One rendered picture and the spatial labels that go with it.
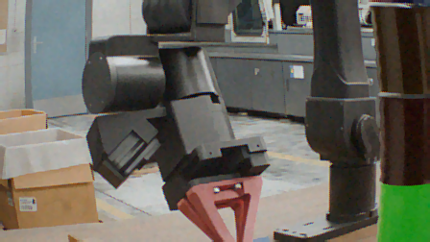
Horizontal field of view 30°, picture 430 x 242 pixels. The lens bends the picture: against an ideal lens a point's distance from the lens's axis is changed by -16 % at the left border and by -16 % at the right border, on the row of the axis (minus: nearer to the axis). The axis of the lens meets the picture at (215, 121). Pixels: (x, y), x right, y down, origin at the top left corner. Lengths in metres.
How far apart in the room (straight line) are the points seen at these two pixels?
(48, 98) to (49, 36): 0.87
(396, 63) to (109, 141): 0.50
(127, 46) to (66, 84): 10.96
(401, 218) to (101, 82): 0.51
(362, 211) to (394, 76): 0.70
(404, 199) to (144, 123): 0.50
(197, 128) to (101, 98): 0.09
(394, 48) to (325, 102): 0.67
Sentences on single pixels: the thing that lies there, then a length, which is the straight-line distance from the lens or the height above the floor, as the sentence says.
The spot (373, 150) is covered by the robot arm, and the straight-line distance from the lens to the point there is 0.99.
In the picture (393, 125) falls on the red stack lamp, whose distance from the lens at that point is 0.32.
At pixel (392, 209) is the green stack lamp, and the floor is 1.08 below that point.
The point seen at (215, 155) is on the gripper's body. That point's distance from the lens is 0.77.
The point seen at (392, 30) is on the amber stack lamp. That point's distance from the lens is 0.31.
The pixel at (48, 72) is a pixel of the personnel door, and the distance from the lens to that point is 11.66.
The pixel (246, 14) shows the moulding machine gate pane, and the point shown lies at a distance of 10.04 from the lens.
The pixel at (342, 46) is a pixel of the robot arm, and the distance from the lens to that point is 0.97.
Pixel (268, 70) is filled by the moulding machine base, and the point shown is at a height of 0.53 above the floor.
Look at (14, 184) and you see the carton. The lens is 3.98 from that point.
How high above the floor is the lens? 1.15
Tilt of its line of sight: 7 degrees down
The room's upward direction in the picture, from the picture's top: 3 degrees counter-clockwise
